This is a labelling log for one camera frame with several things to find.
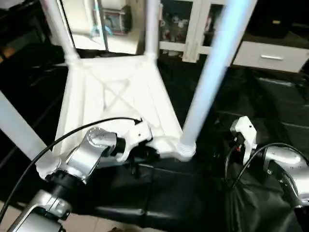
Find black box yellow label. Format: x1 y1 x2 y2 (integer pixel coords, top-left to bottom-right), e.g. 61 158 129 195
251 0 296 39

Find white drawer unit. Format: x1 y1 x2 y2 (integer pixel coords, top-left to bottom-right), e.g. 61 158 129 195
233 41 309 74

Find black mat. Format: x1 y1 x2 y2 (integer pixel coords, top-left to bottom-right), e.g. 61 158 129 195
0 41 309 232

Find white plastic table leg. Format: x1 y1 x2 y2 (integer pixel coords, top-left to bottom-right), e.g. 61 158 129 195
40 0 81 66
176 0 259 161
0 89 49 163
144 0 162 60

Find dark storage box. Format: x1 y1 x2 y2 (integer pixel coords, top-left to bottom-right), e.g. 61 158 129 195
104 5 132 34

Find black metal shelf rack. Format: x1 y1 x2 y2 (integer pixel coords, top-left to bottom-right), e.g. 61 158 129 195
0 0 55 54

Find white glass-door cabinet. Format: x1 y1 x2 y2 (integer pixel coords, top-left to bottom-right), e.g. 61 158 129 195
157 0 233 63

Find white plastic table top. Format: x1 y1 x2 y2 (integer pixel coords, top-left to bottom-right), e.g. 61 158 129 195
36 53 197 179

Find light blue metal frame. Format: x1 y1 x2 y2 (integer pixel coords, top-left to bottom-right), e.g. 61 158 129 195
91 0 112 50

